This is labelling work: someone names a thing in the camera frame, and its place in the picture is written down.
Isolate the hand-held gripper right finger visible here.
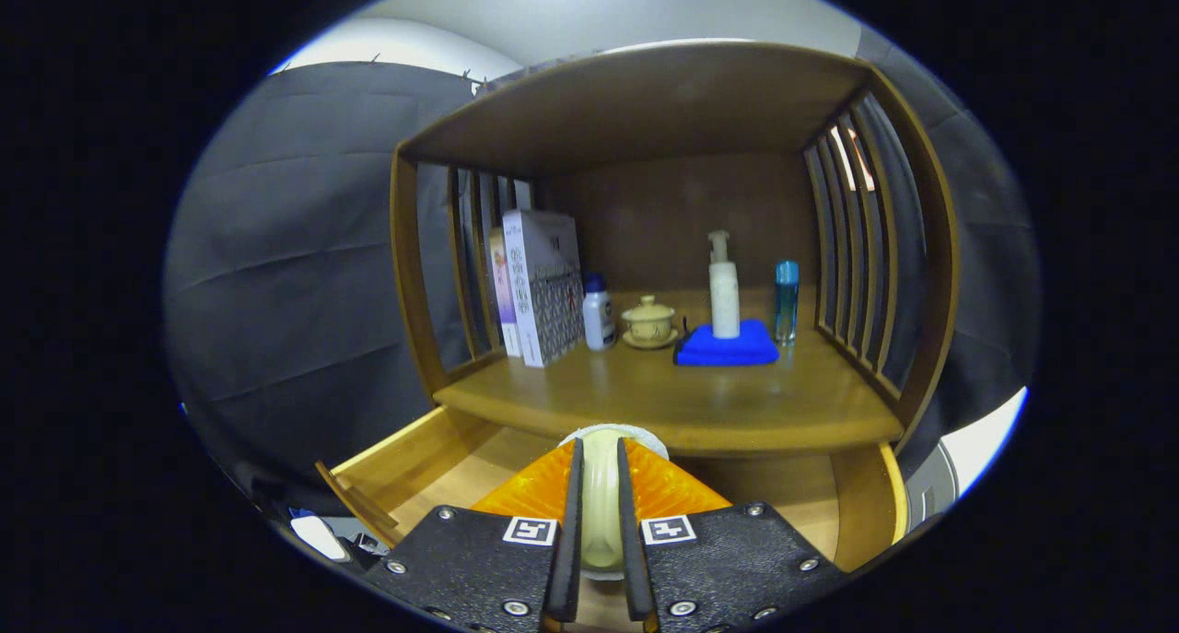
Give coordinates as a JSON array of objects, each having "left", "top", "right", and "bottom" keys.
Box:
[{"left": 614, "top": 437, "right": 849, "bottom": 633}]

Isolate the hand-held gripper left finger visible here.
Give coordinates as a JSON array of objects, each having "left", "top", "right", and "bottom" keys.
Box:
[{"left": 365, "top": 437, "right": 586, "bottom": 633}]

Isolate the green handled sponge brush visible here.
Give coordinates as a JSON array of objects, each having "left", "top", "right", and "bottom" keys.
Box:
[{"left": 557, "top": 423, "right": 671, "bottom": 583}]

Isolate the wooden drawer with black knob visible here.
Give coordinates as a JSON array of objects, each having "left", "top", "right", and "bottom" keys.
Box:
[{"left": 315, "top": 404, "right": 911, "bottom": 633}]

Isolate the wooden countertop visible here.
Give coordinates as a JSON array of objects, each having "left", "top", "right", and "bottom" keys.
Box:
[{"left": 433, "top": 287, "right": 905, "bottom": 457}]

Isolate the wooden cabinet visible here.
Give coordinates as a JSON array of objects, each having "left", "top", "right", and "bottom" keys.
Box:
[{"left": 390, "top": 41, "right": 961, "bottom": 459}]

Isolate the blue folded cloth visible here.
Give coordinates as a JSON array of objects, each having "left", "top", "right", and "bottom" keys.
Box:
[{"left": 673, "top": 318, "right": 781, "bottom": 368}]

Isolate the yellow lidded teacup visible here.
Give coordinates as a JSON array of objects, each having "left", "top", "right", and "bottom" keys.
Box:
[{"left": 621, "top": 295, "right": 681, "bottom": 350}]

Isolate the white bottle with blue cap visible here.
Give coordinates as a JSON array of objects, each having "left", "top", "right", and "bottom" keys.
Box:
[{"left": 582, "top": 274, "right": 617, "bottom": 352}]

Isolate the white rounded device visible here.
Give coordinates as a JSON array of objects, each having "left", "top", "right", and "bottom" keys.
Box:
[{"left": 290, "top": 513, "right": 353, "bottom": 563}]

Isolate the purple and white book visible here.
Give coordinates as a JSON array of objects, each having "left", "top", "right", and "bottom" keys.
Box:
[{"left": 487, "top": 228, "right": 522, "bottom": 358}]

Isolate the white patterned book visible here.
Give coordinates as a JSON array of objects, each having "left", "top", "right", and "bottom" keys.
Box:
[{"left": 502, "top": 209, "right": 586, "bottom": 369}]

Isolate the white pump bottle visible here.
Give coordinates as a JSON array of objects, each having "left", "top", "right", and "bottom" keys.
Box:
[{"left": 707, "top": 230, "right": 741, "bottom": 340}]

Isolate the clear blue bottle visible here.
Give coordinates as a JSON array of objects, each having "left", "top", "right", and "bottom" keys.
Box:
[{"left": 774, "top": 261, "right": 800, "bottom": 345}]

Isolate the black backdrop cloth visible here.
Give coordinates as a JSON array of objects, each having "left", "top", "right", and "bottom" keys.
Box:
[{"left": 164, "top": 34, "right": 1042, "bottom": 523}]

